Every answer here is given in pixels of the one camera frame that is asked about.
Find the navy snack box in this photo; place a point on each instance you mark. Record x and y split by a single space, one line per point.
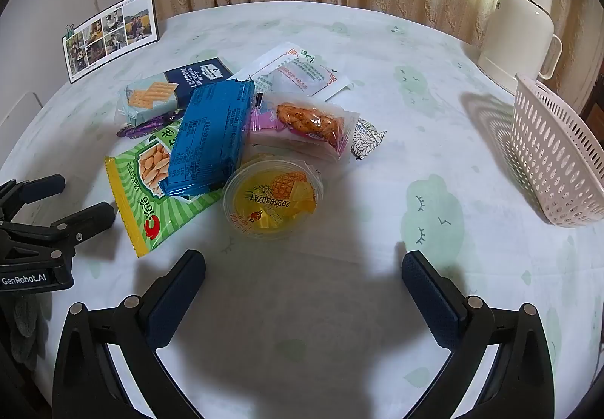
203 71

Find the blue snack packet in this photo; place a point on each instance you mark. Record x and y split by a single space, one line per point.
207 136

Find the white plastic mesh basket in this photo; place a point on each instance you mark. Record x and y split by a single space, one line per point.
552 154

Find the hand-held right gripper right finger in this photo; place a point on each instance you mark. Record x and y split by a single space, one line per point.
429 296

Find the cream thermos jug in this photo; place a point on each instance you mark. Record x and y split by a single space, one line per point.
514 32

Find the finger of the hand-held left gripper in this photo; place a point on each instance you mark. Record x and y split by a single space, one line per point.
37 187
89 217

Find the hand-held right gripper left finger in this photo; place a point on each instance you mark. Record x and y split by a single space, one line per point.
177 301

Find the white sachet red border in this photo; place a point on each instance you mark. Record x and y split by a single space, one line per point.
311 74

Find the silver patterned wrapper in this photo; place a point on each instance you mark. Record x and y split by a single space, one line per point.
365 138

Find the white chair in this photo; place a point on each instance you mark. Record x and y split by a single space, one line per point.
21 110

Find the orange snack packet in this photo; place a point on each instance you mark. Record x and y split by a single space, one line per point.
309 121

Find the grey fuzzy cloth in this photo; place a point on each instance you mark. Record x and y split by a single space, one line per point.
23 329

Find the pineapple jelly cup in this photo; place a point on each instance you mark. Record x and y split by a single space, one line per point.
273 202

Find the green snack bag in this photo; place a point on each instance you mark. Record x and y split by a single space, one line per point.
137 192

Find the photo collage card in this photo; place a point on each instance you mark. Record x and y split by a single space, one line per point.
108 32

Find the purple candy wrapper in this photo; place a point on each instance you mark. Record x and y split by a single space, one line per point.
141 130

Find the teal cracker packet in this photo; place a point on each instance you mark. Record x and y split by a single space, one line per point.
146 96

